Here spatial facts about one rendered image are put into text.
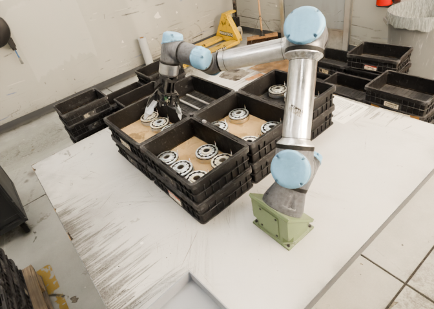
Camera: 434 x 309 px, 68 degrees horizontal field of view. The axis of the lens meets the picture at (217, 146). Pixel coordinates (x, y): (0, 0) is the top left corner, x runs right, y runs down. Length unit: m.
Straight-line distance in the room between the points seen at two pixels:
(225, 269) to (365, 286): 0.99
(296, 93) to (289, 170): 0.23
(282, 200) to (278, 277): 0.25
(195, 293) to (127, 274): 0.28
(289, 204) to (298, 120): 0.31
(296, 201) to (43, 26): 3.81
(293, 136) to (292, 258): 0.45
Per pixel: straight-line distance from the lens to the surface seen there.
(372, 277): 2.03
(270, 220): 1.17
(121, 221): 1.47
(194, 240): 1.29
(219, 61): 1.24
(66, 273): 2.42
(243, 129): 1.56
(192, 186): 1.16
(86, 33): 4.56
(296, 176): 0.96
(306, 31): 1.00
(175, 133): 1.51
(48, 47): 4.47
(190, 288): 1.18
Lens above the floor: 1.70
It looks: 36 degrees down
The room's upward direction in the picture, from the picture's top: 12 degrees counter-clockwise
